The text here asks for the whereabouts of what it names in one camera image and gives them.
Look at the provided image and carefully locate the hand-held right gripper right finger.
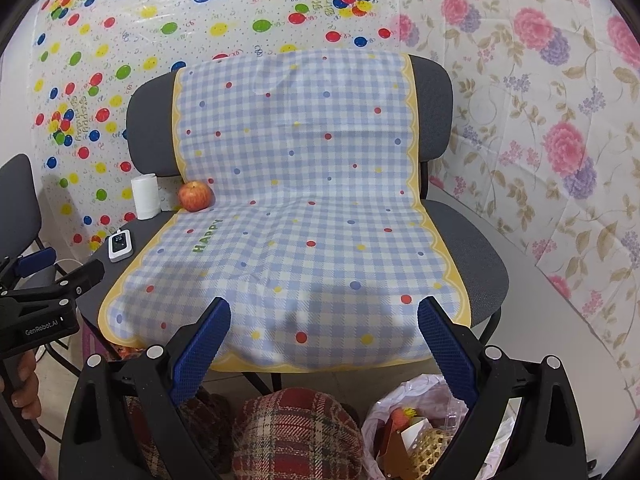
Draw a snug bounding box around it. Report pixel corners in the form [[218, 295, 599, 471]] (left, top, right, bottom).
[[416, 296, 586, 480]]

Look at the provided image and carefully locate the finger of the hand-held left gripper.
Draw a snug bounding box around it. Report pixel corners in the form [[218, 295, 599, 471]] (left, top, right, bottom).
[[0, 259, 106, 311], [0, 247, 57, 291]]

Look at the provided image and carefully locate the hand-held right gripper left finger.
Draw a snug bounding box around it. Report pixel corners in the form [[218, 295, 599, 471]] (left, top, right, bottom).
[[59, 296, 232, 480]]

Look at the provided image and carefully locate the trash bin with pink bag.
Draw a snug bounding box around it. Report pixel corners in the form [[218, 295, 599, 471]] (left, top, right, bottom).
[[361, 372, 521, 480]]

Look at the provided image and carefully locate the clear plastic wrapper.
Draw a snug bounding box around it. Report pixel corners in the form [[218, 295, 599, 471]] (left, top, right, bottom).
[[440, 402, 471, 433]]

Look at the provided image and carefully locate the small wicker basket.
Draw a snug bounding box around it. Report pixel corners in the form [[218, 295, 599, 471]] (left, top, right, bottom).
[[402, 430, 453, 478]]

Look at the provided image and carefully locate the brown wrapper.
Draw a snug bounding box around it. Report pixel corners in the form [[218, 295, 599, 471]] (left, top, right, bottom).
[[377, 420, 418, 478]]

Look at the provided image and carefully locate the person's left hand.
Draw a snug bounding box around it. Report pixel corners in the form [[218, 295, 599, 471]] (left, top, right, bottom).
[[12, 349, 44, 420]]

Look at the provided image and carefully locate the white portable device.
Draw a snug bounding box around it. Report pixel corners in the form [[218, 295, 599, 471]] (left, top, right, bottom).
[[108, 230, 135, 264]]

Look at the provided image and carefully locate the grey side chair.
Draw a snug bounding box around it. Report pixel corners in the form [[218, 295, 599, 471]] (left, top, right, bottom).
[[0, 154, 76, 371]]

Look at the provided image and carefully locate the person's left leg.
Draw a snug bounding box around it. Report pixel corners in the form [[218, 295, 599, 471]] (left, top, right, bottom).
[[125, 390, 233, 480]]

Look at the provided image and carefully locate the white cylindrical container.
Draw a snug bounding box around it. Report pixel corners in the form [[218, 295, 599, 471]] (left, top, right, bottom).
[[131, 173, 161, 221]]

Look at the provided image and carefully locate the red apple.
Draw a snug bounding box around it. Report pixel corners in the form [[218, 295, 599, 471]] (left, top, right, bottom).
[[178, 180, 215, 212]]

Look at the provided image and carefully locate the blue checkered blanket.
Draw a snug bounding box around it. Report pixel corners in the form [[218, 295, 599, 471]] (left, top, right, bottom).
[[97, 50, 473, 373]]

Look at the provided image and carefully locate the grey office chair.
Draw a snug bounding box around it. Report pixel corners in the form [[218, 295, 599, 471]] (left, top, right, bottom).
[[80, 52, 511, 401]]

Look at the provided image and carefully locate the floral print plastic sheet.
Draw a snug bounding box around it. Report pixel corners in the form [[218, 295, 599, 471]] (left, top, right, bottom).
[[395, 0, 640, 391]]

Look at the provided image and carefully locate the balloon print plastic sheet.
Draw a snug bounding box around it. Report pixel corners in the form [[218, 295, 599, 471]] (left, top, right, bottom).
[[20, 0, 416, 261]]

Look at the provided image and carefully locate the white cable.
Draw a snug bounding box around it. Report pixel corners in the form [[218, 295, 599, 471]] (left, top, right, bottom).
[[52, 230, 121, 281]]

